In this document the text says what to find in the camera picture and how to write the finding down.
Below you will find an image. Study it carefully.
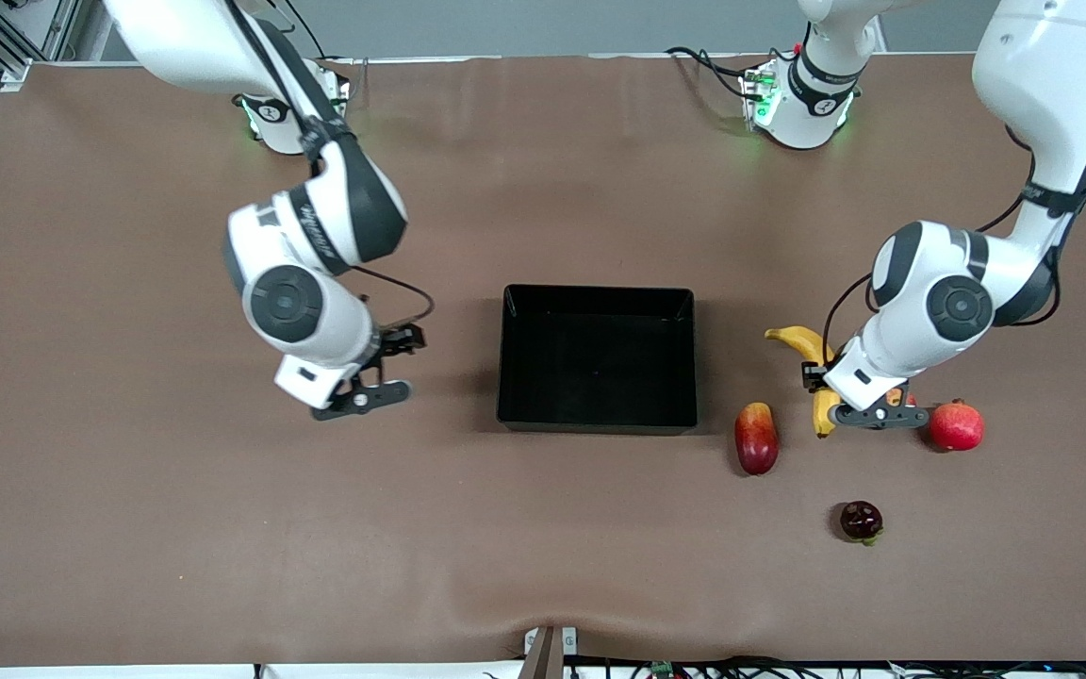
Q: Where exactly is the red pomegranate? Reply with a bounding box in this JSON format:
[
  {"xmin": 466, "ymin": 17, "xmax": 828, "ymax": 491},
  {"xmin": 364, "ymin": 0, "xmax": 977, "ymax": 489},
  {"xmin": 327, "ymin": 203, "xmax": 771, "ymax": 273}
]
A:
[{"xmin": 927, "ymin": 398, "xmax": 985, "ymax": 453}]

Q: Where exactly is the black arm base cable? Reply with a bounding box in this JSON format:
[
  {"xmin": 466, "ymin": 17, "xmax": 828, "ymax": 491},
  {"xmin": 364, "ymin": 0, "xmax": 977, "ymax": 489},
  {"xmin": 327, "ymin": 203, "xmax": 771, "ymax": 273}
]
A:
[
  {"xmin": 664, "ymin": 45, "xmax": 761, "ymax": 100},
  {"xmin": 281, "ymin": 0, "xmax": 333, "ymax": 59}
]

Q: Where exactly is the black plastic box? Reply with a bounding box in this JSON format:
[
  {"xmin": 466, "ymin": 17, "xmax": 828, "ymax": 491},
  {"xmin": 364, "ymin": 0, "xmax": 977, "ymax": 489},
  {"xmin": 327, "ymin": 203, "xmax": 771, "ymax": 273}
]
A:
[{"xmin": 496, "ymin": 284, "xmax": 699, "ymax": 436}]

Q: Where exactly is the yellow banana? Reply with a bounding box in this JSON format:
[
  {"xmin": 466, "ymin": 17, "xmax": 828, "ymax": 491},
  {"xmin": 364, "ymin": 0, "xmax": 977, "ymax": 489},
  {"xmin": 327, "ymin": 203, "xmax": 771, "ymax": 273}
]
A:
[{"xmin": 765, "ymin": 325, "xmax": 841, "ymax": 439}]

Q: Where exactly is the metal arm base connector block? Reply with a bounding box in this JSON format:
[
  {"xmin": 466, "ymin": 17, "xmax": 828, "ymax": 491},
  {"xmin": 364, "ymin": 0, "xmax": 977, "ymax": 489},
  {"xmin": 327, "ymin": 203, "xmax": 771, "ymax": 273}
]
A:
[
  {"xmin": 739, "ymin": 57, "xmax": 782, "ymax": 128},
  {"xmin": 321, "ymin": 61, "xmax": 353, "ymax": 124}
]

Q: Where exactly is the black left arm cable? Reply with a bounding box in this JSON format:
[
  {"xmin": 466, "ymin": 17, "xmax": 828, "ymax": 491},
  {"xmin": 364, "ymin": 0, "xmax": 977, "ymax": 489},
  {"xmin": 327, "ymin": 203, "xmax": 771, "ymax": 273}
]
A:
[{"xmin": 802, "ymin": 57, "xmax": 1086, "ymax": 369}]

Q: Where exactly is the red yellow mango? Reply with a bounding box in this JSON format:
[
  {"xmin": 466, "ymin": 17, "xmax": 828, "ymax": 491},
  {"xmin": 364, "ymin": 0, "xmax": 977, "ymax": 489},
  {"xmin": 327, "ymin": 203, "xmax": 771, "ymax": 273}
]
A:
[{"xmin": 734, "ymin": 402, "xmax": 780, "ymax": 476}]

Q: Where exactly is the brown table mat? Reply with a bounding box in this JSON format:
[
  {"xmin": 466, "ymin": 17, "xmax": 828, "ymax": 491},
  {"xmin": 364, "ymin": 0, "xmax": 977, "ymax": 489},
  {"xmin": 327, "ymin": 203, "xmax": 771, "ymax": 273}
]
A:
[{"xmin": 0, "ymin": 52, "xmax": 1086, "ymax": 667}]

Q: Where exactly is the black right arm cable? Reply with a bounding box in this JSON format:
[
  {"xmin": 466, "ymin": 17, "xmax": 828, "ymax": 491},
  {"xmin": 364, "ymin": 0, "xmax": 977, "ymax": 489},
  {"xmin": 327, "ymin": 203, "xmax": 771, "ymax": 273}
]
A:
[{"xmin": 222, "ymin": 0, "xmax": 437, "ymax": 331}]

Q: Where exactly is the dark purple mangosteen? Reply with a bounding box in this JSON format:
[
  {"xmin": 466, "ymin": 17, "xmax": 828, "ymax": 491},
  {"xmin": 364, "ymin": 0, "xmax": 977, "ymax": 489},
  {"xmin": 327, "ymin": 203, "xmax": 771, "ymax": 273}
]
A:
[{"xmin": 839, "ymin": 501, "xmax": 884, "ymax": 547}]

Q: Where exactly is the metal table edge bracket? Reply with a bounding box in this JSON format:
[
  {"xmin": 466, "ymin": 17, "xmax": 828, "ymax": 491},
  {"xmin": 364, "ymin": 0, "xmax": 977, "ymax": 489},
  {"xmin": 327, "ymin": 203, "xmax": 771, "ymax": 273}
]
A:
[{"xmin": 519, "ymin": 625, "xmax": 579, "ymax": 679}]

